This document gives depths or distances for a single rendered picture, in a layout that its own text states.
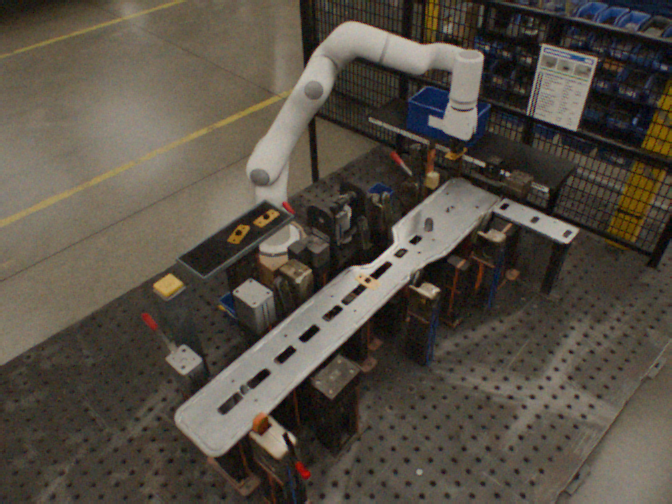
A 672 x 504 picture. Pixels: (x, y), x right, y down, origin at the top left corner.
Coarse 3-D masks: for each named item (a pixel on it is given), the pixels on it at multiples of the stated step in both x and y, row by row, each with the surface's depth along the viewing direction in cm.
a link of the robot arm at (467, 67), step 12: (456, 60) 162; (468, 60) 160; (480, 60) 160; (456, 72) 164; (468, 72) 162; (480, 72) 163; (456, 84) 166; (468, 84) 164; (456, 96) 168; (468, 96) 167
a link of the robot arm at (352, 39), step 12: (348, 24) 161; (360, 24) 162; (336, 36) 163; (348, 36) 161; (360, 36) 160; (372, 36) 160; (384, 36) 161; (324, 48) 171; (336, 48) 164; (348, 48) 163; (360, 48) 162; (372, 48) 161; (336, 60) 173; (348, 60) 169; (372, 60) 166; (336, 72) 176
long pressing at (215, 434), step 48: (480, 192) 210; (432, 240) 191; (336, 288) 175; (384, 288) 175; (288, 336) 162; (336, 336) 161; (240, 384) 150; (288, 384) 150; (192, 432) 140; (240, 432) 140
